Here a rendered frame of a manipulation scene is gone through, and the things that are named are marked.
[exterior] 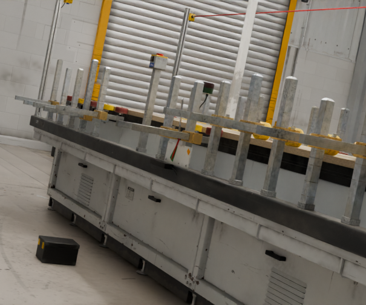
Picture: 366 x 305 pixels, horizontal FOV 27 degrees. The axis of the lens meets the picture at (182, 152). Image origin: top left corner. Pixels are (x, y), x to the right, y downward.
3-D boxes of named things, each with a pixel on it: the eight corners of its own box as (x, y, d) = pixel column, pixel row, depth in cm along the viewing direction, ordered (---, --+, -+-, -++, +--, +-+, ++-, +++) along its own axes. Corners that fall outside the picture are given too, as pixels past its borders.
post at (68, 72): (55, 134, 535) (68, 66, 533) (54, 133, 538) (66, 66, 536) (60, 134, 537) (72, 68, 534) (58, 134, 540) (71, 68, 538)
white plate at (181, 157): (187, 169, 349) (191, 147, 349) (163, 160, 373) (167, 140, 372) (187, 169, 350) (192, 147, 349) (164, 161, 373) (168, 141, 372)
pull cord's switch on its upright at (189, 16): (164, 139, 629) (190, 7, 624) (157, 137, 642) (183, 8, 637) (173, 140, 633) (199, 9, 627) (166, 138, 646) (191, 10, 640)
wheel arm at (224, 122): (223, 126, 274) (225, 117, 273) (218, 126, 277) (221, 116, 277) (333, 147, 296) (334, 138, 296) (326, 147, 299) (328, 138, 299)
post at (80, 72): (66, 137, 513) (79, 68, 511) (64, 137, 516) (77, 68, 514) (71, 138, 515) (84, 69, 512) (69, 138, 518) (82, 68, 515)
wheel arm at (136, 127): (133, 132, 340) (135, 123, 340) (130, 131, 343) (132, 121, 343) (216, 147, 360) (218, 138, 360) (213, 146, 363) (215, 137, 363)
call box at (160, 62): (153, 69, 398) (156, 54, 397) (148, 68, 404) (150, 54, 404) (165, 71, 401) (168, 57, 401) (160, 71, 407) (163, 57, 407)
